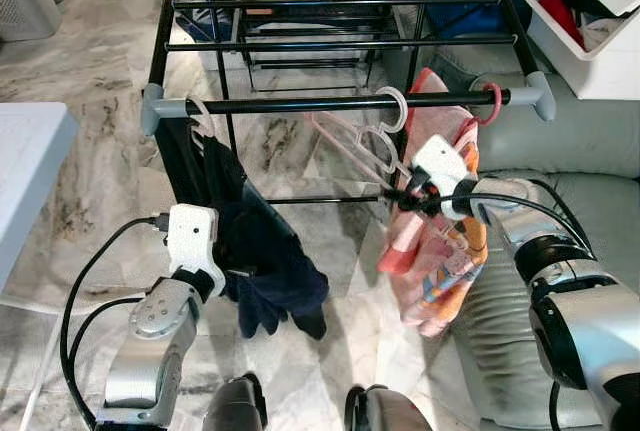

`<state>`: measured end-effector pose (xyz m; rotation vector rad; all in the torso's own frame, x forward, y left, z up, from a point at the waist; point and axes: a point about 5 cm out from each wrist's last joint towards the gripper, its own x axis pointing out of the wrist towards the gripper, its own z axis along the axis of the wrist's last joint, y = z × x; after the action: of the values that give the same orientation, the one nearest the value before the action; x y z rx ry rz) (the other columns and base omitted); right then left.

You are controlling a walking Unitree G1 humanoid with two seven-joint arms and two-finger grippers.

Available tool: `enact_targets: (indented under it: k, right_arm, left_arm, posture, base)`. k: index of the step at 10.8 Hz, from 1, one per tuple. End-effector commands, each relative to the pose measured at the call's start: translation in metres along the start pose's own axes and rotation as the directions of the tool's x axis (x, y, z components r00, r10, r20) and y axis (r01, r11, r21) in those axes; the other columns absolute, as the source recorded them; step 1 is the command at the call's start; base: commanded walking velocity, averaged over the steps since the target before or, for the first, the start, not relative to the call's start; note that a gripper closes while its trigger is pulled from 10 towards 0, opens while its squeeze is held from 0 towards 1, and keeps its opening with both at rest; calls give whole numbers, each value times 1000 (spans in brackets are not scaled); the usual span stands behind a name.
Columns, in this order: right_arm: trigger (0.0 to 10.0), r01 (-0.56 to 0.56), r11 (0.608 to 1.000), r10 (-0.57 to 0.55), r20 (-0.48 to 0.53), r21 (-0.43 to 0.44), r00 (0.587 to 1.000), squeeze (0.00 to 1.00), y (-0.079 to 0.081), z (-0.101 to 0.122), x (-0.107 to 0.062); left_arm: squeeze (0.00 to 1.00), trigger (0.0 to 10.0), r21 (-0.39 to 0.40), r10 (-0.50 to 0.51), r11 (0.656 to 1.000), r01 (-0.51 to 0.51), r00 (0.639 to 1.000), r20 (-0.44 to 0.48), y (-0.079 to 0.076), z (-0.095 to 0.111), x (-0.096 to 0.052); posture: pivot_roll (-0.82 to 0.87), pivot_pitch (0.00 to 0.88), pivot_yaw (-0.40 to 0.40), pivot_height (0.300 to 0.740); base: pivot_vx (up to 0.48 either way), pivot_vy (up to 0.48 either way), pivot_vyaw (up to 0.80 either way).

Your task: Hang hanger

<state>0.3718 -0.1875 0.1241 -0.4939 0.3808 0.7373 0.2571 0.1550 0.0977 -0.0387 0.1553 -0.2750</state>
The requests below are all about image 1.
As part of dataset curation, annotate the pink orange printed shirt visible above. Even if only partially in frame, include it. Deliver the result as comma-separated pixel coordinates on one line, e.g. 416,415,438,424
377,67,493,340

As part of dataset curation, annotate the black metal drying rack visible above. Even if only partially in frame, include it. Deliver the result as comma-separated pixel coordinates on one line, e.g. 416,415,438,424
147,0,541,208

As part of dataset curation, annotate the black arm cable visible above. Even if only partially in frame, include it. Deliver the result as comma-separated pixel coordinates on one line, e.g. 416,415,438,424
435,189,576,257
57,211,173,430

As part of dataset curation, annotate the pale pink plastic hanger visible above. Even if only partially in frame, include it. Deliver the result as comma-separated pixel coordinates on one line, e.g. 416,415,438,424
303,85,413,198
184,95,233,167

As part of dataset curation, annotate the grey robot leg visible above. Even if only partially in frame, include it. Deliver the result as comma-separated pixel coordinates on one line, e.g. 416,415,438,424
344,383,433,431
203,372,271,431

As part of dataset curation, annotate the grey robot right leg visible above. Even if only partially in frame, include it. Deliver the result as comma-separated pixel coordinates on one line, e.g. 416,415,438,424
344,383,433,431

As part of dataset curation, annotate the large black garment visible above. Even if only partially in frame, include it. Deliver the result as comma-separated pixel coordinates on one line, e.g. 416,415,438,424
153,114,332,344

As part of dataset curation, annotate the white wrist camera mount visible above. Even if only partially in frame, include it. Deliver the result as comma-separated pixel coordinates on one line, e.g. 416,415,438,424
409,133,475,222
164,203,222,299

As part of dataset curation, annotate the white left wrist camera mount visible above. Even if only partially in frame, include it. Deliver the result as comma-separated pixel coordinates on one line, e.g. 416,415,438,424
164,203,222,299

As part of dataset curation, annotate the light grey plastic folding table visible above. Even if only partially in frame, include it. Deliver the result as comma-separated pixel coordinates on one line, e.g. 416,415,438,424
0,101,81,297

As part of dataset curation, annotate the grey green leather sofa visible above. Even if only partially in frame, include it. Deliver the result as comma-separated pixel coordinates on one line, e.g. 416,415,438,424
438,46,640,431

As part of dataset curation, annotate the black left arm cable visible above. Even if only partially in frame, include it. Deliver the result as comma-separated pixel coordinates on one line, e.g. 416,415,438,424
57,211,173,430

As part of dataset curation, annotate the grey plastic rail connector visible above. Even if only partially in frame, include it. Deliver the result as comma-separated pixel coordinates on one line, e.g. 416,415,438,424
139,82,193,139
508,70,558,123

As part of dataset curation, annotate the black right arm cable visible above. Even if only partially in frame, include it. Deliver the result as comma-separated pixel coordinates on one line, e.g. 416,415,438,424
435,189,576,257

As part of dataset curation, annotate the grey robot left leg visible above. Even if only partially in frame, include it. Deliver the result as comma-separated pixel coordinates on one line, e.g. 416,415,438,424
203,372,271,431

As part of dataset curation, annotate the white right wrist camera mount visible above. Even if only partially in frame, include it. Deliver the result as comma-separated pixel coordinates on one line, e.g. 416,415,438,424
409,133,475,222

